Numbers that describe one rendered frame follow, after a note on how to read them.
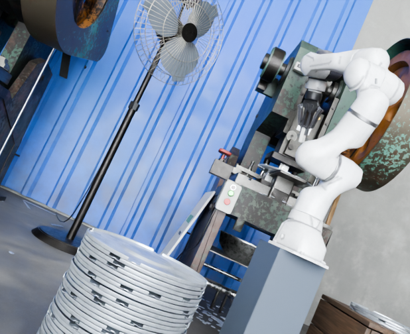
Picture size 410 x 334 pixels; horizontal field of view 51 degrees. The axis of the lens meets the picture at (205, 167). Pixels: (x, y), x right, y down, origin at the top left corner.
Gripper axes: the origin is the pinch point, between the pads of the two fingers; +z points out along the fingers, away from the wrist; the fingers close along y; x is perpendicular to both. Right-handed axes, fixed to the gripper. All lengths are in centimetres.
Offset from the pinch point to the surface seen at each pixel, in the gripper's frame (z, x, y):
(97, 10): -40, -33, -138
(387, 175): 10.4, 35.2, 30.1
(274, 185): 27.2, -2.1, -6.8
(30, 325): 56, -127, 10
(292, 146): 7.9, 10.5, -10.0
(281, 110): -8.3, 7.4, -19.8
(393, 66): -44, 68, 4
